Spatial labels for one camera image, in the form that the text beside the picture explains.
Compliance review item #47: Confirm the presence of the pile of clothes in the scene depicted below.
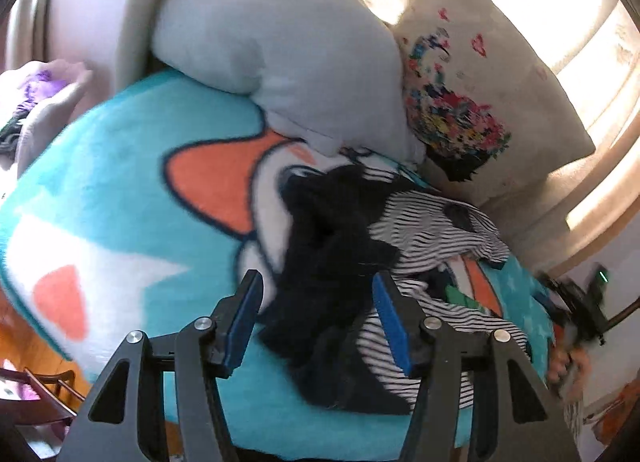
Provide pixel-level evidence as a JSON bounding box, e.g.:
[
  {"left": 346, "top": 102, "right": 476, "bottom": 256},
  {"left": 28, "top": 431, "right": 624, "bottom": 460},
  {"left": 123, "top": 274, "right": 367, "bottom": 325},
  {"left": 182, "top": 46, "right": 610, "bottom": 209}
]
[{"left": 1, "top": 58, "right": 93, "bottom": 176}]

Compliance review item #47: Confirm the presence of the light grey plush pillow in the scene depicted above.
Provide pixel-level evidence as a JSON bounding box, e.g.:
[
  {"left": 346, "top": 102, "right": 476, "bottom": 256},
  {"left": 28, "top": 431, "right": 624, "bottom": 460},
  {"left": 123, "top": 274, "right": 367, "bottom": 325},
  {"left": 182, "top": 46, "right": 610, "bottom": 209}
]
[{"left": 152, "top": 0, "right": 424, "bottom": 163}]

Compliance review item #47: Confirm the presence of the person's right hand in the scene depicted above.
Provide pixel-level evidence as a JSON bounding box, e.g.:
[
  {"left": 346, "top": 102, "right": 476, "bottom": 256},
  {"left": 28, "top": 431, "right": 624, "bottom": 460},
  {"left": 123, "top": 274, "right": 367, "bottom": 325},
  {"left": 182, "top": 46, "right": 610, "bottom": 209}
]
[{"left": 544, "top": 324, "right": 591, "bottom": 404}]

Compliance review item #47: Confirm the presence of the turquoise star fleece blanket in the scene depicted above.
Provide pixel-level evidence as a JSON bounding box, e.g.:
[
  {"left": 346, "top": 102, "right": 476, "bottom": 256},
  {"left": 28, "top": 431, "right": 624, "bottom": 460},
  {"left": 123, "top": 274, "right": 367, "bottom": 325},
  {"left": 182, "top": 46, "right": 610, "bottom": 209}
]
[{"left": 1, "top": 70, "right": 553, "bottom": 461}]

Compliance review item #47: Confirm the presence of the dark wooden chair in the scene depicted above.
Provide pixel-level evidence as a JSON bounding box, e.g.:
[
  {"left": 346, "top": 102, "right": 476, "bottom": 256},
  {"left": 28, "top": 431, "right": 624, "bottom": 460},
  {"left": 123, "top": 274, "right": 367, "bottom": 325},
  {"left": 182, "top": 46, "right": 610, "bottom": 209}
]
[{"left": 1, "top": 368, "right": 85, "bottom": 461}]

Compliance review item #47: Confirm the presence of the cream floral butterfly pillow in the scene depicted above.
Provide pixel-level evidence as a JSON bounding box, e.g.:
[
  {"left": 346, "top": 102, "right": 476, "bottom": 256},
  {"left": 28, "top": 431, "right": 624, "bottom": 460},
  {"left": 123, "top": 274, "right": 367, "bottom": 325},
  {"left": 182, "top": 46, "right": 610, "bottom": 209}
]
[{"left": 394, "top": 0, "right": 596, "bottom": 206}]

